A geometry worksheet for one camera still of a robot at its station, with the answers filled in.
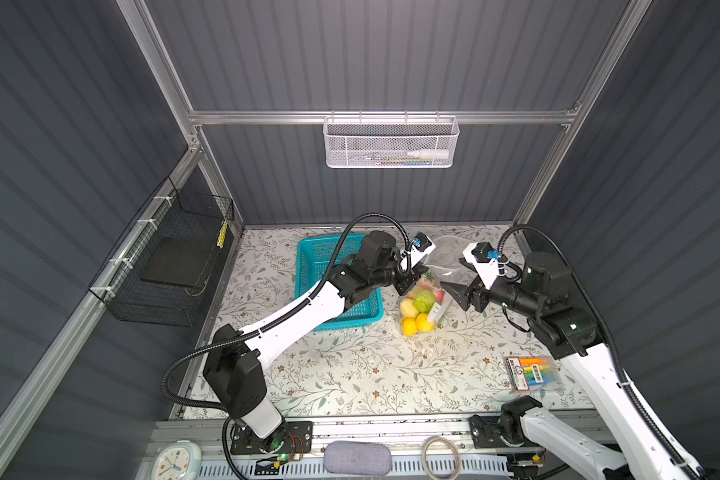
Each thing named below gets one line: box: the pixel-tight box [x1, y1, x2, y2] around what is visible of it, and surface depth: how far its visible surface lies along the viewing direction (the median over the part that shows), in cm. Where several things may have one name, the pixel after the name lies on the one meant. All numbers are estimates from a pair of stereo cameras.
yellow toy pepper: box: [402, 317, 418, 337], surface depth 91 cm
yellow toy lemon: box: [415, 313, 435, 333], surface depth 87 cm
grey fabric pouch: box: [324, 441, 393, 477], surface depth 69 cm
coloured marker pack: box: [505, 357, 556, 392], surface depth 83 cm
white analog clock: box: [151, 440, 202, 480], surface depth 70 cm
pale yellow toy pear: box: [400, 298, 419, 318], surface depth 93 cm
